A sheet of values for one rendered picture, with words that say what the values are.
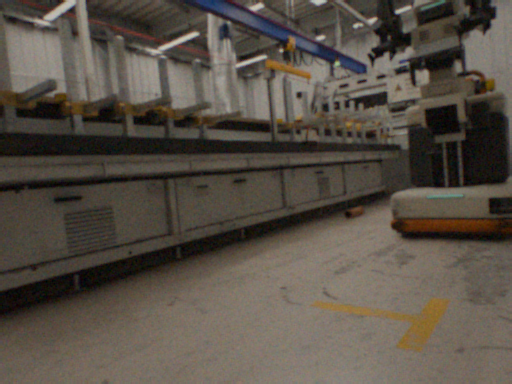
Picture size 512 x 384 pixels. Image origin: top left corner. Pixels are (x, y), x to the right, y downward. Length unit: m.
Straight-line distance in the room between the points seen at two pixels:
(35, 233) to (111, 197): 0.40
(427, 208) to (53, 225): 1.95
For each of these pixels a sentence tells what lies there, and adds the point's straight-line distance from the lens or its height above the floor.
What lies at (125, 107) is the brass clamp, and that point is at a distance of 1.88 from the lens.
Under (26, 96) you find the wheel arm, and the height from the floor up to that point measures 0.82.
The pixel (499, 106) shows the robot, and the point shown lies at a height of 0.72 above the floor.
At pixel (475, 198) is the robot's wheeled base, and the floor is 0.23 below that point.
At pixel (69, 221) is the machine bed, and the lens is 1.97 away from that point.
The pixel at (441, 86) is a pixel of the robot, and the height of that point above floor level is 0.86.
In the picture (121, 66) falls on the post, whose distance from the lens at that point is 1.94.
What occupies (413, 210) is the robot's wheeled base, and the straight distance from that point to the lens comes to 2.40.
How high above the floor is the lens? 0.46
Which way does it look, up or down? 3 degrees down
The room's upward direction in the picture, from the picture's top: 6 degrees counter-clockwise
